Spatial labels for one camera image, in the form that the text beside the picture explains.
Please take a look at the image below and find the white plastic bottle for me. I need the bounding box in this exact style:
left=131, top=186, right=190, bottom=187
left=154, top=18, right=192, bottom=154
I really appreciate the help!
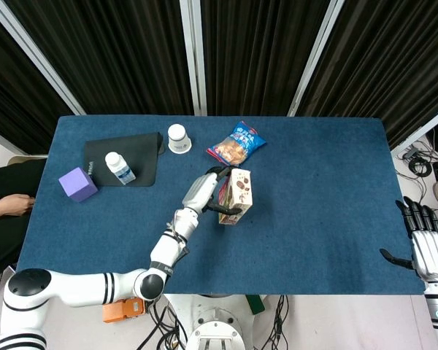
left=104, top=151, right=137, bottom=187

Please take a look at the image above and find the blue table cloth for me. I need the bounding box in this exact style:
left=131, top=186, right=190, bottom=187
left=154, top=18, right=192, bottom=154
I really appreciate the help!
left=15, top=114, right=424, bottom=296

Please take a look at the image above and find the orange foot pedal box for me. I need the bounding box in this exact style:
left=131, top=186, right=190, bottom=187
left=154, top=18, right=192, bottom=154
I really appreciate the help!
left=101, top=297, right=148, bottom=324

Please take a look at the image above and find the white paper cup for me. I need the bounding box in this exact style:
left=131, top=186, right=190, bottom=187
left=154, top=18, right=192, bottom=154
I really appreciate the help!
left=167, top=123, right=193, bottom=155

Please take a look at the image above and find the person black clothing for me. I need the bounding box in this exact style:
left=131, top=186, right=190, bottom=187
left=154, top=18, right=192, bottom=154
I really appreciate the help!
left=0, top=159, right=47, bottom=281

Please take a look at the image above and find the green block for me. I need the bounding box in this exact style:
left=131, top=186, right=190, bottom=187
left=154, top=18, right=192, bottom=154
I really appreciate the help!
left=245, top=294, right=266, bottom=315

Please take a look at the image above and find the white frame post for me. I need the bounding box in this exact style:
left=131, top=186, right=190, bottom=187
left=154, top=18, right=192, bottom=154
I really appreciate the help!
left=179, top=0, right=208, bottom=117
left=0, top=0, right=87, bottom=117
left=287, top=0, right=346, bottom=117
left=390, top=104, right=438, bottom=157

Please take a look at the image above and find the beige chair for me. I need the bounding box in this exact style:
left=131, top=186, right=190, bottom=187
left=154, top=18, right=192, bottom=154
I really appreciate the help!
left=7, top=155, right=48, bottom=167

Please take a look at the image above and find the black floor cable bundle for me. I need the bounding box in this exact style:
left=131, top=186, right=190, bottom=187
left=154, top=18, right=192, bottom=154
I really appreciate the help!
left=261, top=294, right=290, bottom=350
left=134, top=294, right=188, bottom=350

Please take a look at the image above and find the black coiled cable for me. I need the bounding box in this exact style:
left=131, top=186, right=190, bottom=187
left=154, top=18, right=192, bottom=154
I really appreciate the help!
left=407, top=158, right=433, bottom=179

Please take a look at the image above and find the purple foam cube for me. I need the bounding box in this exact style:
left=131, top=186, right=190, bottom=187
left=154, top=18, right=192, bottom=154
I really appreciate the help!
left=58, top=167, right=99, bottom=203

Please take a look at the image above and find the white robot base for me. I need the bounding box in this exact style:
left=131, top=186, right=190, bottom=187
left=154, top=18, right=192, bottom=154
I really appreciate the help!
left=164, top=294, right=267, bottom=350

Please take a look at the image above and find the black mouse pad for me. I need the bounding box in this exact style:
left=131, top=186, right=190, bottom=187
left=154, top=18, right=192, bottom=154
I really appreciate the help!
left=84, top=131, right=166, bottom=187

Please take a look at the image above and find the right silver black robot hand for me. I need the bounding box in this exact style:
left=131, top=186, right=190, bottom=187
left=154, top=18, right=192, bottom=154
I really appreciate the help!
left=379, top=195, right=438, bottom=282

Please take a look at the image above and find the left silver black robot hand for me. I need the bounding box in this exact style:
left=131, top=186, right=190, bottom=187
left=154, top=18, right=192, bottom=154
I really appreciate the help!
left=181, top=166, right=242, bottom=217

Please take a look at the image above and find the blue snack bag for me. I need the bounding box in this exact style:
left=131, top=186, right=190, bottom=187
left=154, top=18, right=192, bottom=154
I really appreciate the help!
left=205, top=120, right=267, bottom=172

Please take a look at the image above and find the black curtain panel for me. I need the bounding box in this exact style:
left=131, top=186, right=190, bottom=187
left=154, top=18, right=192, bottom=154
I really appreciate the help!
left=0, top=7, right=74, bottom=155
left=5, top=0, right=195, bottom=116
left=297, top=0, right=438, bottom=149
left=196, top=0, right=331, bottom=117

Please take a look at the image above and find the person bare hand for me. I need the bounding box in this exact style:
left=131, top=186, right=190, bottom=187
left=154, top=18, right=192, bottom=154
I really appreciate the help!
left=0, top=193, right=36, bottom=222

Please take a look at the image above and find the yellow red cookie box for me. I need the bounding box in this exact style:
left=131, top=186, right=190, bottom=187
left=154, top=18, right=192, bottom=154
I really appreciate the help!
left=218, top=167, right=254, bottom=226

